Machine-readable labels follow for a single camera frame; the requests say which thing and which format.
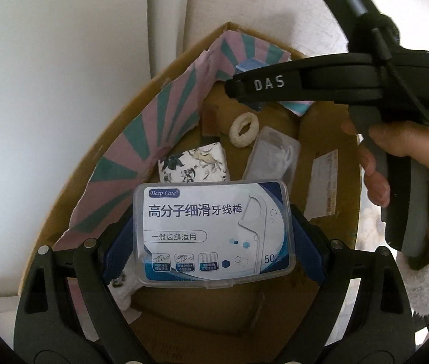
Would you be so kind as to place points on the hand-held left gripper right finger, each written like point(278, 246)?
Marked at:
point(309, 246)

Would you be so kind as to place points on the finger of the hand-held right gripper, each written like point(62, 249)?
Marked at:
point(253, 66)

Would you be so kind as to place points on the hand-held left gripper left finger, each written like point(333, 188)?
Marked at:
point(117, 250)

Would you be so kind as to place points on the clear dental floss pick box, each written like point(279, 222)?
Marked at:
point(214, 231)

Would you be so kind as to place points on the cardboard box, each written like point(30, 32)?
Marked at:
point(237, 311)

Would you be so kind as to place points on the white ink-print tissue pack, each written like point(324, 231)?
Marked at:
point(195, 163)

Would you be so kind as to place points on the person's right hand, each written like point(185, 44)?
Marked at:
point(400, 140)

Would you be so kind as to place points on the small brown tube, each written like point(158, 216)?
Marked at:
point(209, 123)

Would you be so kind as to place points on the clear plastic packet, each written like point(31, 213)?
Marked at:
point(275, 155)

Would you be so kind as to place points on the narrow white door panel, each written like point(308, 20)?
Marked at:
point(168, 15)

